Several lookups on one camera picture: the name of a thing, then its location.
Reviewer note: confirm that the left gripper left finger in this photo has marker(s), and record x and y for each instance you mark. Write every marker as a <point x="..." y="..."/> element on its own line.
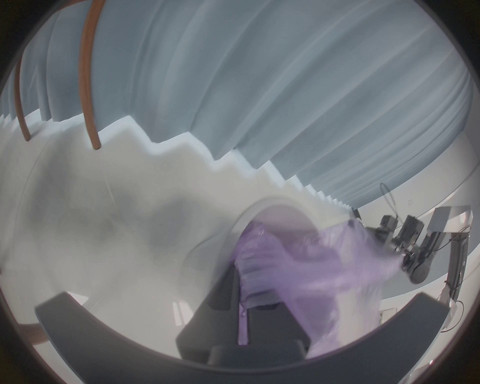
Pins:
<point x="217" y="322"/>

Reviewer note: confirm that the purple plastic bag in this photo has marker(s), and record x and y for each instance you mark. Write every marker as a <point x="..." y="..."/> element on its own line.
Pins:
<point x="318" y="270"/>

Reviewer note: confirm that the white trash bin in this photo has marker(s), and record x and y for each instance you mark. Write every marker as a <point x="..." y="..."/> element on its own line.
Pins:
<point x="243" y="221"/>

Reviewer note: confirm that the wooden chair with white cushions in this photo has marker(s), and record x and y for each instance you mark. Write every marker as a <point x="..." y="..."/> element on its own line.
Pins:
<point x="85" y="75"/>

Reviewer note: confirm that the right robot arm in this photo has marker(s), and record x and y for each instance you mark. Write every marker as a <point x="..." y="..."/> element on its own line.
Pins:
<point x="446" y="217"/>

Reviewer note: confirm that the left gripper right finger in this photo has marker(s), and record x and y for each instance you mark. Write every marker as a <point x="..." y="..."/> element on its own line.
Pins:
<point x="273" y="330"/>

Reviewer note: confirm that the pale blue curtain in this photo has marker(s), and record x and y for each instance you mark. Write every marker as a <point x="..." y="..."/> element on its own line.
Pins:
<point x="262" y="75"/>

